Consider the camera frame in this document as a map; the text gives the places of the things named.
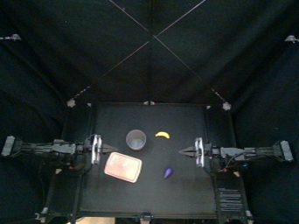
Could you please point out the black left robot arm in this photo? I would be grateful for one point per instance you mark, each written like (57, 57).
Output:
(39, 148)

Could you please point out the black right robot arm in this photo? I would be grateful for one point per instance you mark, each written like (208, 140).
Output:
(253, 152)

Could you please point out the pink rectangular plate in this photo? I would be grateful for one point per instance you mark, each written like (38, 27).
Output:
(123, 167)

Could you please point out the purple toy eggplant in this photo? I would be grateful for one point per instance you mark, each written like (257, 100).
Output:
(169, 172)

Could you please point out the grey plastic cup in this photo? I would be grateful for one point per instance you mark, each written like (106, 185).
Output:
(137, 140)

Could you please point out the yellow toy banana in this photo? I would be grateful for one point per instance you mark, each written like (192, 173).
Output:
(164, 134)

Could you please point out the white printed label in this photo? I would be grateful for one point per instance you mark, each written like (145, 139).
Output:
(230, 199)

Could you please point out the silver table clamp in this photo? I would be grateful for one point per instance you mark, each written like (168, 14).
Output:
(146, 216)
(249, 216)
(42, 215)

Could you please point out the black cloth backdrop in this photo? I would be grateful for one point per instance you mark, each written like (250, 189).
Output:
(150, 49)

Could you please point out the silver frame bracket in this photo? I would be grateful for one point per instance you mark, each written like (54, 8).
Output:
(14, 37)
(71, 102)
(149, 102)
(226, 106)
(292, 38)

